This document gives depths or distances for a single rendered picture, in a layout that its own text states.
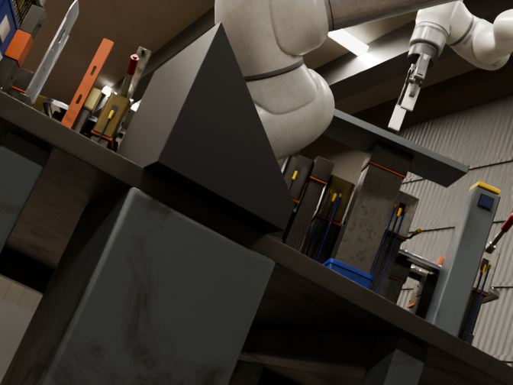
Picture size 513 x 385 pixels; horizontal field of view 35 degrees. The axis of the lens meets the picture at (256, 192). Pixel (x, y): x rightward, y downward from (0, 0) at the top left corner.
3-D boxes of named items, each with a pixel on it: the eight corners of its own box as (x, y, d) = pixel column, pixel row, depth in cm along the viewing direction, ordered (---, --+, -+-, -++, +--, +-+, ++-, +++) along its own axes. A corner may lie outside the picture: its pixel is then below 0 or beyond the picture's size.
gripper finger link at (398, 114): (396, 104, 219) (395, 105, 220) (388, 127, 217) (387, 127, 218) (407, 108, 219) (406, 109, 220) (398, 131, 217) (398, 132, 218)
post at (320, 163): (277, 306, 208) (330, 168, 220) (281, 303, 203) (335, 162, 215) (259, 299, 208) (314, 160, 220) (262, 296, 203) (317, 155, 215)
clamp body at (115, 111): (75, 228, 212) (132, 110, 222) (73, 218, 202) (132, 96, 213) (52, 218, 211) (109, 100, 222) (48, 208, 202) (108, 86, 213)
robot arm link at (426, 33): (442, 46, 223) (435, 65, 221) (411, 34, 223) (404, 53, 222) (452, 30, 214) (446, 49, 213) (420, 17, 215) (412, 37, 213)
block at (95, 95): (43, 214, 214) (102, 95, 225) (41, 211, 210) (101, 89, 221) (30, 208, 213) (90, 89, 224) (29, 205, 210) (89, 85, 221)
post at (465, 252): (440, 365, 200) (490, 205, 213) (451, 363, 192) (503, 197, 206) (411, 354, 199) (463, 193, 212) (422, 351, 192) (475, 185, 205)
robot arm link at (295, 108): (269, 176, 161) (355, 139, 171) (248, 87, 155) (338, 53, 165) (227, 165, 175) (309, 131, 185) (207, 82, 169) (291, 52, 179)
